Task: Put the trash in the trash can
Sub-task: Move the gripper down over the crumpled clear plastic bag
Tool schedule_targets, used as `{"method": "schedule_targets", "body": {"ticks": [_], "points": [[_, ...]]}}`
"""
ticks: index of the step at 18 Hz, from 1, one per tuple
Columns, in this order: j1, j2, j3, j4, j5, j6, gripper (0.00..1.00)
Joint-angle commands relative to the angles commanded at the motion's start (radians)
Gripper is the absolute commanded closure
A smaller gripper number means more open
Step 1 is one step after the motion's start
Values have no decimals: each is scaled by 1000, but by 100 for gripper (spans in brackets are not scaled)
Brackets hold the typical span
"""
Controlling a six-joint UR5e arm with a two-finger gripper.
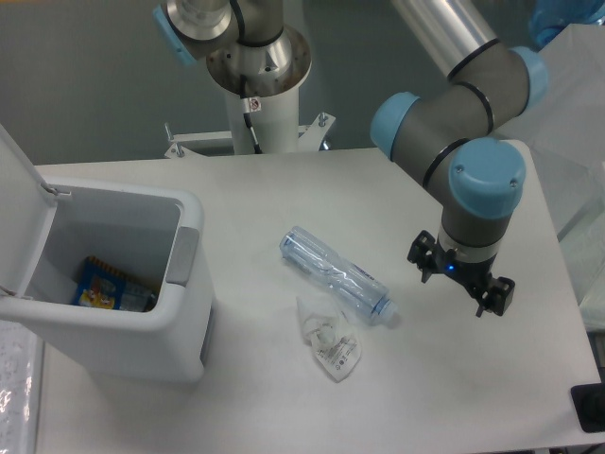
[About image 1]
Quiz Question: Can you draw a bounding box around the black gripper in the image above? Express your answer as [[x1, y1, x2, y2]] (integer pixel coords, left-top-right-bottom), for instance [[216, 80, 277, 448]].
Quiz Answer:
[[406, 230, 515, 317]]

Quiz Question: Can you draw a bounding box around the crushed clear plastic bottle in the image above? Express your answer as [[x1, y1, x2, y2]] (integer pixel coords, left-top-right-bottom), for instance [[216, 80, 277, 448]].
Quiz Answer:
[[279, 226, 397, 324]]

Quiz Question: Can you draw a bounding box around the clear plastic wrapper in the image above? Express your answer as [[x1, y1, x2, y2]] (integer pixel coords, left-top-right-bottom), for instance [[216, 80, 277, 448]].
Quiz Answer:
[[296, 296, 362, 383]]

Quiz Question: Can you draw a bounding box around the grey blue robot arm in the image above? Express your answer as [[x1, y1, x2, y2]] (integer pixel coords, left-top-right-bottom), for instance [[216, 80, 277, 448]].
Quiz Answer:
[[152, 1, 548, 315]]

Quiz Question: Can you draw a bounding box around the white trash can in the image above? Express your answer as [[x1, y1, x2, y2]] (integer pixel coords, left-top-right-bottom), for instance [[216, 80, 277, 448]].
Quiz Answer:
[[1, 132, 214, 382]]

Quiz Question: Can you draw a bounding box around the black device at table corner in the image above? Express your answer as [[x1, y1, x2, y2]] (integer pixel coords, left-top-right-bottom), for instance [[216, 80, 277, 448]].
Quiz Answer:
[[570, 383, 604, 433]]

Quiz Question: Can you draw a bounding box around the blue snack packet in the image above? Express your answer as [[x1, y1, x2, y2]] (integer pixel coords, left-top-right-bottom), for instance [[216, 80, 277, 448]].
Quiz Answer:
[[70, 256, 127, 310]]

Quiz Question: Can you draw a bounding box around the transparent plastic sheet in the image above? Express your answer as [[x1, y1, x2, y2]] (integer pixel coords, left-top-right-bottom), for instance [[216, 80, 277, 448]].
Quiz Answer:
[[1, 321, 43, 453]]

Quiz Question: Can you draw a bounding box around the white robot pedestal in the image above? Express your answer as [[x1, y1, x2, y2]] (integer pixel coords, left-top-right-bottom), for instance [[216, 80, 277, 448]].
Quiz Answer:
[[164, 25, 336, 158]]

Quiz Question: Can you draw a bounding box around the black cable on pedestal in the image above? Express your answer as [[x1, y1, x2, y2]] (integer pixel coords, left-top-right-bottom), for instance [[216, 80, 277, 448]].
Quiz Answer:
[[239, 75, 264, 155]]

